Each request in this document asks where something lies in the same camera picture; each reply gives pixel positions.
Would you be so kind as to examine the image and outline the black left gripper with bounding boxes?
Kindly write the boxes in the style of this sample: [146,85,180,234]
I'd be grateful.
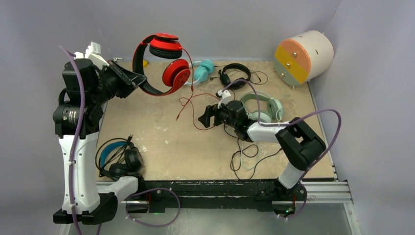
[89,59,146,106]

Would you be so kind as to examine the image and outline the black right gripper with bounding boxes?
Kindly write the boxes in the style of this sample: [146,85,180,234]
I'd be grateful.
[198,98,237,128]

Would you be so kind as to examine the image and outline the small black headphones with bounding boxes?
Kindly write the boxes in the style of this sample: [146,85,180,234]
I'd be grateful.
[207,65,270,90]

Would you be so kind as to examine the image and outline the red headphones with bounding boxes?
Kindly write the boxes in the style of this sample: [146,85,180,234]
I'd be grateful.
[132,33,221,131]

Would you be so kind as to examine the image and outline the black blue gaming headphones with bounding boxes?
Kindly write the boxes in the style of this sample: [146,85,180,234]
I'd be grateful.
[95,135,143,181]

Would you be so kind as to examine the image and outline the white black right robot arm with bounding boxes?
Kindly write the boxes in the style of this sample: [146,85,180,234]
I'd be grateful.
[198,101,327,199]

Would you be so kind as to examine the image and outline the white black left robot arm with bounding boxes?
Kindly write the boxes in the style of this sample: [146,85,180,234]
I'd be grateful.
[52,59,146,225]

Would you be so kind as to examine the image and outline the teal cat ear headphones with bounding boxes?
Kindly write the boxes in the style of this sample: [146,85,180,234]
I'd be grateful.
[184,59,215,87]

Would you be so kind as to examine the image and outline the mint green headphones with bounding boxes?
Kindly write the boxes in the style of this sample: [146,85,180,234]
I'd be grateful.
[237,91,284,123]

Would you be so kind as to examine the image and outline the small yellow block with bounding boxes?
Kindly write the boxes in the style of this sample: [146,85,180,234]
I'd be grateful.
[143,59,149,68]

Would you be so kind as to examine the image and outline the round pastel drawer box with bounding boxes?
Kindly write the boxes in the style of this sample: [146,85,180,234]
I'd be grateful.
[274,30,334,87]

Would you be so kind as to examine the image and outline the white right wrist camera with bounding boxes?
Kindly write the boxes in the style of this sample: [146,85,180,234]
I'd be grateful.
[216,90,232,108]

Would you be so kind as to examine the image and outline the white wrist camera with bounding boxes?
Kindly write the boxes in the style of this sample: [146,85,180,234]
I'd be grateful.
[216,90,232,108]
[74,42,109,69]

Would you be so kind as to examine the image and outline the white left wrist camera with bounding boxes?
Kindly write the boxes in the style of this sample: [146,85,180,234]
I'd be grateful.
[74,42,109,69]

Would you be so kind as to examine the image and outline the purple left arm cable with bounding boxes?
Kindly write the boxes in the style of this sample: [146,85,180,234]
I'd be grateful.
[58,45,103,235]

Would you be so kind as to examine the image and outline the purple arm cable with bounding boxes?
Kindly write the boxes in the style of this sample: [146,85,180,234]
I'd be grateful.
[58,45,103,235]
[222,78,342,221]

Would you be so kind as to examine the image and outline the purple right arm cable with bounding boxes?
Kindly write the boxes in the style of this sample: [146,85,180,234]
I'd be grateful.
[222,78,342,221]

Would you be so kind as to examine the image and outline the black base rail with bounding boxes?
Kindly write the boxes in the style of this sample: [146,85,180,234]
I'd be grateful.
[126,179,307,215]

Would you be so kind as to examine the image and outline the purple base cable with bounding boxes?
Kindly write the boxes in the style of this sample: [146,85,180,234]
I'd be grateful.
[125,187,182,228]

